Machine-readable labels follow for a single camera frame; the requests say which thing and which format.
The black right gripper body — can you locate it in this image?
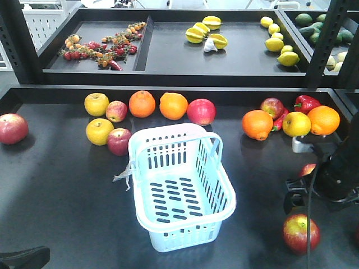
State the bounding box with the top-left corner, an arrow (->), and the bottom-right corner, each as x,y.
283,165 -> 359,216

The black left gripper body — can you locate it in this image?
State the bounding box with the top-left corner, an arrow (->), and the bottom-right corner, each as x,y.
1,246 -> 50,268

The light blue plastic basket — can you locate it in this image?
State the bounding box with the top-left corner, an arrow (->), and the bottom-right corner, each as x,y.
128,123 -> 236,252

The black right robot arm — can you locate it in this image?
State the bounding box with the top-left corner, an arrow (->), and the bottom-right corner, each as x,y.
283,90 -> 358,214

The red apple middle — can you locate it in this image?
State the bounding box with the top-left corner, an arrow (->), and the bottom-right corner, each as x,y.
298,163 -> 316,177

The orange fruit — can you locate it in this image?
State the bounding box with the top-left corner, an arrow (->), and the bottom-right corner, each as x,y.
129,90 -> 156,118
159,92 -> 188,120
242,110 -> 273,141
307,105 -> 340,136

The red apple front right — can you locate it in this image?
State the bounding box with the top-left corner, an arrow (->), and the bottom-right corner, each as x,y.
282,214 -> 320,255

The yellow apple right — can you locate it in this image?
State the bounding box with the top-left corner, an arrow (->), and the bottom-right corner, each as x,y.
282,112 -> 311,137

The yellow apple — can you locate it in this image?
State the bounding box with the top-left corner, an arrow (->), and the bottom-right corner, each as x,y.
84,92 -> 109,117
282,112 -> 311,137
86,118 -> 114,146

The red bell pepper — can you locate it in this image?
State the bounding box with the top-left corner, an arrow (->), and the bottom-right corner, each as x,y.
293,95 -> 321,114

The dark red apple back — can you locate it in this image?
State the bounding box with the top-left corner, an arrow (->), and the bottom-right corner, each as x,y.
260,98 -> 284,120

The dark red apple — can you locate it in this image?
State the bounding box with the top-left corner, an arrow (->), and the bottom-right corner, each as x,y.
107,128 -> 132,156
260,98 -> 284,120

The orange fruit middle right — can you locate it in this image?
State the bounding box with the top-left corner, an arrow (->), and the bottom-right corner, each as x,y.
242,110 -> 273,141

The black wooden display table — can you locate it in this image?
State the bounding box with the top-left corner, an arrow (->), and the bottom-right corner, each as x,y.
1,85 -> 358,268

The clear plastic tag strip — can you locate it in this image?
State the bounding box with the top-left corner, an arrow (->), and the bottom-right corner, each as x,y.
112,161 -> 136,192

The yellow lemon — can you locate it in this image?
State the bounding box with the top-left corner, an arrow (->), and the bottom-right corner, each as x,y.
277,52 -> 300,67

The red apple far left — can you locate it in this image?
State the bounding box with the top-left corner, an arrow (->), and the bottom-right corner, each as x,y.
1,113 -> 29,145

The yellow apple front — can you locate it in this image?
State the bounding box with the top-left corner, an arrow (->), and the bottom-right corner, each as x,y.
86,118 -> 114,146

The large pink red apple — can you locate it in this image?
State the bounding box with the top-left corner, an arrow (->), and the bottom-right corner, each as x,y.
186,98 -> 217,126

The yellow apple back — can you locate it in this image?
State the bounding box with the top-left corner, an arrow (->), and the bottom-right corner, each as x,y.
84,92 -> 109,117

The small pink apple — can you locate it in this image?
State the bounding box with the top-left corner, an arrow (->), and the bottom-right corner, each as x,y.
105,100 -> 128,123

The orange fruit centre right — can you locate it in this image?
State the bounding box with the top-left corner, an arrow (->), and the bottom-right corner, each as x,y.
159,92 -> 188,120

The white garlic bulb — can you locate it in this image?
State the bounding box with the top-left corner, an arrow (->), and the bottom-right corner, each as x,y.
203,38 -> 218,53

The orange fruit centre left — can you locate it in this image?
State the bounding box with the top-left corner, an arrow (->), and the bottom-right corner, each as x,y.
129,90 -> 156,118

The yellow starfruit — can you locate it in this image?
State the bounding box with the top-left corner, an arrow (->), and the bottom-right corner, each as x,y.
202,16 -> 222,30

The black upper display shelf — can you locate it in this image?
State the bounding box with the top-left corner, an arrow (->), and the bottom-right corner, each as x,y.
1,1 -> 358,89

